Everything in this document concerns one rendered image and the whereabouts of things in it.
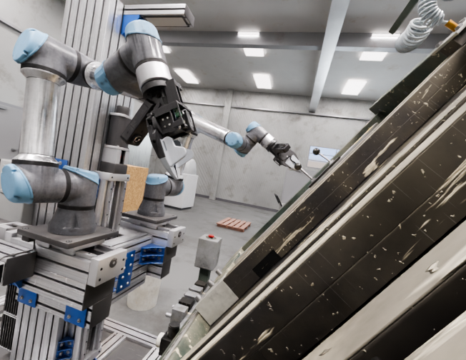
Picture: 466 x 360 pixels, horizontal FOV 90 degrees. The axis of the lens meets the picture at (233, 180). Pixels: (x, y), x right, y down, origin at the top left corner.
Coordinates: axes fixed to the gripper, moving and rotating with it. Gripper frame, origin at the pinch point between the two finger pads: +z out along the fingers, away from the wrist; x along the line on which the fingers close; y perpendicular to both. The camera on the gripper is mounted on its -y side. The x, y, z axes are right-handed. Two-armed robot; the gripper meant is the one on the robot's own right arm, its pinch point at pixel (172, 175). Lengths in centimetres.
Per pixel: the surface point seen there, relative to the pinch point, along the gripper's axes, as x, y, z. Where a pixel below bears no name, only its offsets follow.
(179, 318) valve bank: 40, -34, 47
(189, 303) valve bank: 47, -33, 45
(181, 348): 5.8, -13.1, 39.7
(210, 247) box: 86, -33, 31
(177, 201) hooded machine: 609, -323, -50
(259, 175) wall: 1060, -115, -86
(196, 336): 12.5, -12.6, 41.1
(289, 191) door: 1056, -6, 29
